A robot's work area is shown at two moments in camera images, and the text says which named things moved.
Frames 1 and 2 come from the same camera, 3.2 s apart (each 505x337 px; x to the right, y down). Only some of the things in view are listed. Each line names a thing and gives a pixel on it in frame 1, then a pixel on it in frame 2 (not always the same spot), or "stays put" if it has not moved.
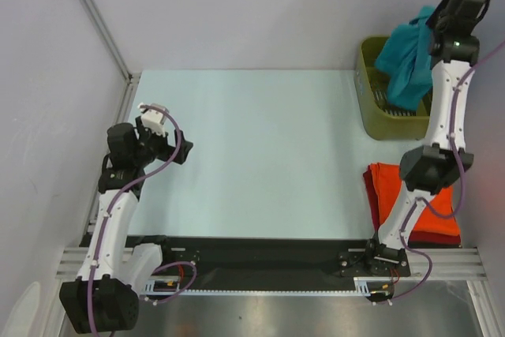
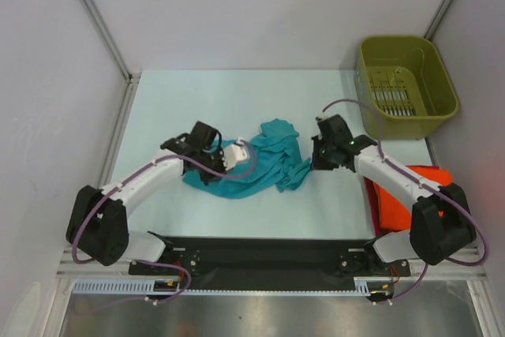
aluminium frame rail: (449, 263) stays put
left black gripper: (168, 151) to (218, 152)
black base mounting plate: (242, 263) stays put
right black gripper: (430, 22) to (317, 163)
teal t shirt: (405, 60) to (274, 162)
